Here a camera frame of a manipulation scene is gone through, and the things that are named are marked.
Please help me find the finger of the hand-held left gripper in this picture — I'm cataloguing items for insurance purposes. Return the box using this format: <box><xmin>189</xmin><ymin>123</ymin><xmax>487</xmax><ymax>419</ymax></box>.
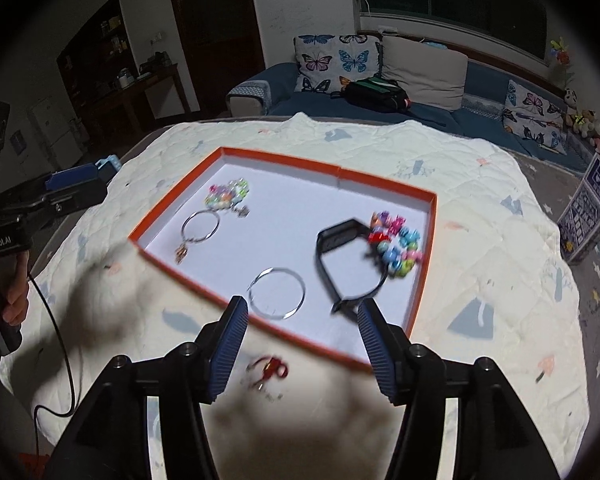
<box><xmin>44</xmin><ymin>179</ymin><xmax>110</xmax><ymax>214</ymax></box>
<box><xmin>45</xmin><ymin>163</ymin><xmax>102</xmax><ymax>192</ymax></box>

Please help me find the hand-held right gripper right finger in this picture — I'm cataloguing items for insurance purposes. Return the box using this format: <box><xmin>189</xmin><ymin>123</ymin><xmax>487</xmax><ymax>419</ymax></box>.
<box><xmin>357</xmin><ymin>298</ymin><xmax>562</xmax><ymax>480</ymax></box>

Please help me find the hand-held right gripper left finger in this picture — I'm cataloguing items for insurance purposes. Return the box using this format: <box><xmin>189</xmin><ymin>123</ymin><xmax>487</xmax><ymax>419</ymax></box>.
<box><xmin>55</xmin><ymin>295</ymin><xmax>250</xmax><ymax>480</ymax></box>

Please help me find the red cord charm bracelet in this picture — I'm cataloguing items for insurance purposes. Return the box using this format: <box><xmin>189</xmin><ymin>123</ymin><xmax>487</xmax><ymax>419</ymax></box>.
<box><xmin>247</xmin><ymin>354</ymin><xmax>290</xmax><ymax>402</ymax></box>

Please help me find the thin silver bangle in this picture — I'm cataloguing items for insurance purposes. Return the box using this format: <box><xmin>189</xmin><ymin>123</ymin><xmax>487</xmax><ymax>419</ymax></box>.
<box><xmin>247</xmin><ymin>266</ymin><xmax>307</xmax><ymax>321</ymax></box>
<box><xmin>181</xmin><ymin>209</ymin><xmax>222</xmax><ymax>244</ymax></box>

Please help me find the colourful candy bead bracelet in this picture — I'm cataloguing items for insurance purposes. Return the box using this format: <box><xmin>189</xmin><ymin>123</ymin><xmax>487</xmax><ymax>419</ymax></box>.
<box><xmin>367</xmin><ymin>211</ymin><xmax>424</xmax><ymax>280</ymax></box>

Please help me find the black watch band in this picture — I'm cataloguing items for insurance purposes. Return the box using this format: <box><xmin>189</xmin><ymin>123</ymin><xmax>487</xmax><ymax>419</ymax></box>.
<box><xmin>315</xmin><ymin>217</ymin><xmax>389</xmax><ymax>315</ymax></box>

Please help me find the orange shallow box tray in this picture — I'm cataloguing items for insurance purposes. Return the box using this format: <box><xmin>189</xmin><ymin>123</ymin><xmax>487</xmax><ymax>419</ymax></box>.
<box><xmin>129</xmin><ymin>146</ymin><xmax>439</xmax><ymax>374</ymax></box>

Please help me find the pastel bead bracelet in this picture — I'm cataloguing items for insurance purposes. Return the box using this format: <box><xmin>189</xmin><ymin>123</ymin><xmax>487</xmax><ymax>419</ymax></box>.
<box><xmin>204</xmin><ymin>178</ymin><xmax>251</xmax><ymax>219</ymax></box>

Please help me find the person's left hand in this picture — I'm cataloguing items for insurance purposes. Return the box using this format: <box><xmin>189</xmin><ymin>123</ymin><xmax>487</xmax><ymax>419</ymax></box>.
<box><xmin>0</xmin><ymin>250</ymin><xmax>31</xmax><ymax>327</ymax></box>

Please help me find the white fridge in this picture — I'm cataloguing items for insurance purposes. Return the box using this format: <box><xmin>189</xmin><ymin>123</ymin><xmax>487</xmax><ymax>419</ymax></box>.
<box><xmin>27</xmin><ymin>97</ymin><xmax>89</xmax><ymax>162</ymax></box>

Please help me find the dark wooden side table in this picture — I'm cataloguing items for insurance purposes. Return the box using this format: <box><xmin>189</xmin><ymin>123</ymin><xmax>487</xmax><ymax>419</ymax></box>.
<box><xmin>86</xmin><ymin>62</ymin><xmax>194</xmax><ymax>137</ymax></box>

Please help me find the dark wooden shelf cabinet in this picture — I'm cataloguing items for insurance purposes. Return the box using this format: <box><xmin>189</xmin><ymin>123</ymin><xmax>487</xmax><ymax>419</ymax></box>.
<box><xmin>56</xmin><ymin>0</ymin><xmax>131</xmax><ymax>112</ymax></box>

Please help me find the white quilted printed blanket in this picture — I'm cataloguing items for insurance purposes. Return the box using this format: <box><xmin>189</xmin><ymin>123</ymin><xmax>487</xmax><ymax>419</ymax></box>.
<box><xmin>10</xmin><ymin>111</ymin><xmax>592</xmax><ymax>480</ymax></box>

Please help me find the dark wooden door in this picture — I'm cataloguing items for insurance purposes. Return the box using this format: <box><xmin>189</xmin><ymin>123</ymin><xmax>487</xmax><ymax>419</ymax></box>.
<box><xmin>164</xmin><ymin>0</ymin><xmax>261</xmax><ymax>117</ymax></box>

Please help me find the blue sofa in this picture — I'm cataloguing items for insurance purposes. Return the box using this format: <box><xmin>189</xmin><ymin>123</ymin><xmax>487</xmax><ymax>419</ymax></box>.
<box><xmin>224</xmin><ymin>59</ymin><xmax>597</xmax><ymax>172</ymax></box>

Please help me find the blue white printed box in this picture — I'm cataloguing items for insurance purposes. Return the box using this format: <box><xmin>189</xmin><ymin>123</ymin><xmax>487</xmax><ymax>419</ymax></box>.
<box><xmin>557</xmin><ymin>152</ymin><xmax>600</xmax><ymax>266</ymax></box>

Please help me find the black backpack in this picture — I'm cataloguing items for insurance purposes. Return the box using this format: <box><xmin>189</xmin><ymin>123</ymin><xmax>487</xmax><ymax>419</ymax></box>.
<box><xmin>329</xmin><ymin>77</ymin><xmax>411</xmax><ymax>114</ymax></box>

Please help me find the large butterfly print pillow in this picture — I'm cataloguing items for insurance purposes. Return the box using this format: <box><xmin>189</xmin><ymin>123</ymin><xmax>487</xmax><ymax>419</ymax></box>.
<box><xmin>293</xmin><ymin>33</ymin><xmax>384</xmax><ymax>95</ymax></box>

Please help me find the beige pillow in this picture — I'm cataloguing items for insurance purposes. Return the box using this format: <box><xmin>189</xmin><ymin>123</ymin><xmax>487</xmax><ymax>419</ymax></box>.
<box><xmin>379</xmin><ymin>34</ymin><xmax>469</xmax><ymax>111</ymax></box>

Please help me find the small butterfly print pillow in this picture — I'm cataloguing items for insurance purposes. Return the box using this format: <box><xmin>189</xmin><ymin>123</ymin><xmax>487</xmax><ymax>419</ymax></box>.
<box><xmin>502</xmin><ymin>79</ymin><xmax>569</xmax><ymax>149</ymax></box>

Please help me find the pile of plush toys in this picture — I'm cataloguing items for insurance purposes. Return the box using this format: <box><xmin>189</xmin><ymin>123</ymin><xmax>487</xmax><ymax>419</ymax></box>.
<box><xmin>562</xmin><ymin>87</ymin><xmax>600</xmax><ymax>162</ymax></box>

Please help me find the colourful flower toy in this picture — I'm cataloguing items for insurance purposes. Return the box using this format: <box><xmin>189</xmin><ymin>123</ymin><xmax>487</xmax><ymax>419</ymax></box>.
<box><xmin>549</xmin><ymin>37</ymin><xmax>574</xmax><ymax>66</ymax></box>

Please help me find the dark window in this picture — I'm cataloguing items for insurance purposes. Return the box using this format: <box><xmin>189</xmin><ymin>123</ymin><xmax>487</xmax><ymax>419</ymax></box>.
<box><xmin>354</xmin><ymin>0</ymin><xmax>552</xmax><ymax>62</ymax></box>

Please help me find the blue toy camera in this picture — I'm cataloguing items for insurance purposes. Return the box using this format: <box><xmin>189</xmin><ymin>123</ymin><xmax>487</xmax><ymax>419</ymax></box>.
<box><xmin>95</xmin><ymin>156</ymin><xmax>121</xmax><ymax>182</ymax></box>

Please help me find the black cable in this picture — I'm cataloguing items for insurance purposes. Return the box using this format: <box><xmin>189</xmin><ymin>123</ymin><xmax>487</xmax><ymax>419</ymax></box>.
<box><xmin>26</xmin><ymin>274</ymin><xmax>77</xmax><ymax>443</ymax></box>

